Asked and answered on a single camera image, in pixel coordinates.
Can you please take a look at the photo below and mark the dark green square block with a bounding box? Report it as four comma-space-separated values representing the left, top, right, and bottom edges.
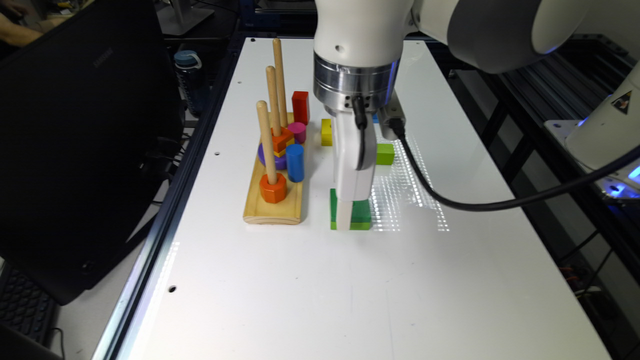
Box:
330, 188, 372, 230

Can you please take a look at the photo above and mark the wooden peg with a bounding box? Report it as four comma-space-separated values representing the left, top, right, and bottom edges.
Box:
272, 38, 288, 128
266, 65, 282, 137
256, 100, 277, 184

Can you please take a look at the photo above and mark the yellow cube block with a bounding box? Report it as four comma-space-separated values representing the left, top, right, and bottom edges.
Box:
321, 118, 333, 146

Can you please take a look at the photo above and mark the rear wooden peg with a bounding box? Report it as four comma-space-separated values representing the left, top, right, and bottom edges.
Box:
272, 38, 288, 128

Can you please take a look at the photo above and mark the purple ring block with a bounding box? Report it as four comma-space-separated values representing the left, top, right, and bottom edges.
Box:
257, 141, 289, 171

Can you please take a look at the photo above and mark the red rectangular block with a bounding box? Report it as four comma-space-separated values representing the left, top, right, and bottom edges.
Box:
292, 91, 310, 125

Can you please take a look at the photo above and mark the front wooden peg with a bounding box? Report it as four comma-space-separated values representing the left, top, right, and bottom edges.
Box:
256, 100, 277, 184

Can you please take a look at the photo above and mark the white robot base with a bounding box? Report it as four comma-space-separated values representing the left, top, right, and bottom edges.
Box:
544, 66, 639, 202

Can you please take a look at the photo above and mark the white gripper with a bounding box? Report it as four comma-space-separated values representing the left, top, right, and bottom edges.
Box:
332, 112, 377, 231

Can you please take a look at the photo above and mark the dark water bottle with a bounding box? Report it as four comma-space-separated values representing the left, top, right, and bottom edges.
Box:
174, 50, 210, 117

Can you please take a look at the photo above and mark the orange hexagon block front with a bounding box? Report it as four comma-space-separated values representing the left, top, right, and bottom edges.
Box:
259, 173, 287, 203

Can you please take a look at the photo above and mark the grey monitor stand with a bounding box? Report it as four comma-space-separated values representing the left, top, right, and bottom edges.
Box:
156, 0, 215, 36

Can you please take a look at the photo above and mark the blue cylinder block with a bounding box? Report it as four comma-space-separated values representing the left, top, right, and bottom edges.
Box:
286, 144, 305, 183

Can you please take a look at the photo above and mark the black keyboard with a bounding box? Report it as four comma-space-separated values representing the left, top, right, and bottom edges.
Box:
1, 262, 59, 348

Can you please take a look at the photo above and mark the person forearm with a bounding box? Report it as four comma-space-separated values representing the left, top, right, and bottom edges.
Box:
1, 0, 43, 47

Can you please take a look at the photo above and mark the light green rectangular block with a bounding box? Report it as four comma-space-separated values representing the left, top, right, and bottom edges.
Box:
376, 143, 395, 165

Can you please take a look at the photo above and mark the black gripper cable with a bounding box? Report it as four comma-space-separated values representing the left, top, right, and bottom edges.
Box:
351, 95, 640, 213

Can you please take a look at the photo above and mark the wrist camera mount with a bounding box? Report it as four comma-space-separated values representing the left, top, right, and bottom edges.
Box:
377, 91, 406, 141

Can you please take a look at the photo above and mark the middle wooden peg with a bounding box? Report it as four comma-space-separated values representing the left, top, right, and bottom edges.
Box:
266, 65, 282, 137

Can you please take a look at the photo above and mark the black Samsung monitor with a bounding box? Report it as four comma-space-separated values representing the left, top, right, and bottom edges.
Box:
1, 0, 183, 304

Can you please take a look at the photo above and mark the pink cylinder block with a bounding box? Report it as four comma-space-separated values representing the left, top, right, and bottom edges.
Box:
287, 121, 306, 144

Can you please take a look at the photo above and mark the wooden peg base board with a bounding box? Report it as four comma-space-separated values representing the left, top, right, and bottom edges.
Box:
243, 102, 304, 225

